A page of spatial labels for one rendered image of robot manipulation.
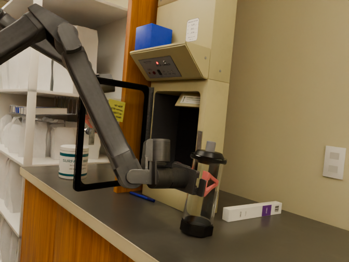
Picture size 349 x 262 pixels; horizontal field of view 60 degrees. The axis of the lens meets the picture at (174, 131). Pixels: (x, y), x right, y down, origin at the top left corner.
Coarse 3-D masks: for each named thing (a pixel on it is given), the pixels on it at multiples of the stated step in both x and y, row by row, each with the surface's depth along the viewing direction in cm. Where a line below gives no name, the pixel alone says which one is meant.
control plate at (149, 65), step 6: (138, 60) 116; (144, 60) 114; (150, 60) 111; (156, 60) 109; (162, 60) 107; (168, 60) 104; (144, 66) 117; (150, 66) 114; (156, 66) 112; (162, 66) 109; (168, 66) 107; (174, 66) 105; (150, 72) 117; (156, 72) 114; (162, 72) 112; (168, 72) 110; (174, 72) 107
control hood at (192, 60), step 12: (156, 48) 104; (168, 48) 100; (180, 48) 96; (192, 48) 95; (204, 48) 99; (180, 60) 101; (192, 60) 97; (204, 60) 99; (144, 72) 120; (180, 72) 105; (192, 72) 101; (204, 72) 100
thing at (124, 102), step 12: (108, 96) 110; (120, 96) 114; (132, 96) 118; (120, 108) 114; (132, 108) 118; (120, 120) 115; (132, 120) 119; (84, 132) 104; (96, 132) 107; (132, 132) 119; (84, 144) 104; (96, 144) 108; (132, 144) 120; (84, 156) 105; (96, 156) 108; (84, 168) 105; (96, 168) 109; (108, 168) 113; (84, 180) 106; (96, 180) 109; (108, 180) 113
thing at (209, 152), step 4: (208, 144) 89; (212, 144) 89; (208, 148) 89; (212, 148) 89; (196, 152) 88; (200, 152) 87; (204, 152) 87; (208, 152) 86; (212, 152) 88; (216, 152) 90; (204, 156) 86; (208, 156) 86; (212, 156) 86; (216, 156) 86; (220, 156) 87
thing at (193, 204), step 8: (192, 152) 92; (192, 160) 90; (200, 160) 85; (224, 160) 87; (192, 168) 89; (200, 168) 86; (208, 168) 86; (216, 168) 86; (200, 176) 86; (216, 176) 86; (208, 184) 86; (216, 192) 87; (192, 200) 87; (200, 200) 86; (208, 200) 86; (216, 200) 88; (184, 208) 90; (192, 208) 87; (200, 208) 86; (208, 208) 86; (184, 216) 89; (192, 216) 87; (200, 216) 86; (208, 216) 87; (192, 224) 87; (200, 224) 86; (208, 224) 87
